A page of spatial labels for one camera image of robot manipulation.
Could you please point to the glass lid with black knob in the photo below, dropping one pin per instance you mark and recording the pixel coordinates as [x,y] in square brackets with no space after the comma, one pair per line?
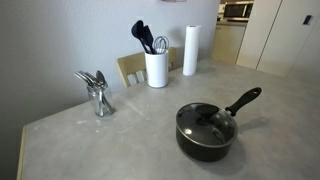
[206,125]

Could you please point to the white ceramic utensil holder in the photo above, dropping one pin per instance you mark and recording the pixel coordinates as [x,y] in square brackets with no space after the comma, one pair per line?
[157,69]

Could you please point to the wooden chair behind table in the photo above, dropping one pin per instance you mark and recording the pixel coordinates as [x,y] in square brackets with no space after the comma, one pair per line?
[132,66]

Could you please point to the metal whisk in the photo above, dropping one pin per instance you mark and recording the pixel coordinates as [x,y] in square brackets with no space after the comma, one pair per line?
[161,44]

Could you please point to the black spatula utensil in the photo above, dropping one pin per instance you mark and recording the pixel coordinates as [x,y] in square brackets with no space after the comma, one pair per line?
[149,38]

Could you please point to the glass jar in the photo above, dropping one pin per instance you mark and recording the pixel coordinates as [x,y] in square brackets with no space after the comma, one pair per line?
[95,99]

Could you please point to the silver spoon in jar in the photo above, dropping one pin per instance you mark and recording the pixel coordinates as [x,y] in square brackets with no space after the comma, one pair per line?
[100,78]

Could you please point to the white paper towel roll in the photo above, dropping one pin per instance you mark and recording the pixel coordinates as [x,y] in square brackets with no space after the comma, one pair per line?
[192,39]

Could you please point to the black spoon utensil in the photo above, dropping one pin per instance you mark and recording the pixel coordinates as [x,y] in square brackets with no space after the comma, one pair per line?
[137,32]

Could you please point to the beige kitchen cabinet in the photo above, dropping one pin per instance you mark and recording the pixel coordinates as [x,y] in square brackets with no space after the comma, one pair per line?
[227,42]

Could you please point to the microwave oven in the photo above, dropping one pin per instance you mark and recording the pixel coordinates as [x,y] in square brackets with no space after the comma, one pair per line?
[239,9]

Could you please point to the black saucepan with handle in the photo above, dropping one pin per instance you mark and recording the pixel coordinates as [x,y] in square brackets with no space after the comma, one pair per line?
[208,154]

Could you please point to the silver cutlery handle middle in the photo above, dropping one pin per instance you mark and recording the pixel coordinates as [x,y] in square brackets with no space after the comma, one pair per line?
[89,77]

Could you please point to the silver cutlery handle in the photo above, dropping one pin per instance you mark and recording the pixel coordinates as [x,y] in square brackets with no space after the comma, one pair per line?
[89,77]
[78,75]

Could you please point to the silver cutlery handle left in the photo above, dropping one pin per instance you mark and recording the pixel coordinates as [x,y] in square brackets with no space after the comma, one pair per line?
[78,75]

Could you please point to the black door handle plate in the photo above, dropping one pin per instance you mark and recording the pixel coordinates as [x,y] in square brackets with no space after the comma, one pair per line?
[307,19]

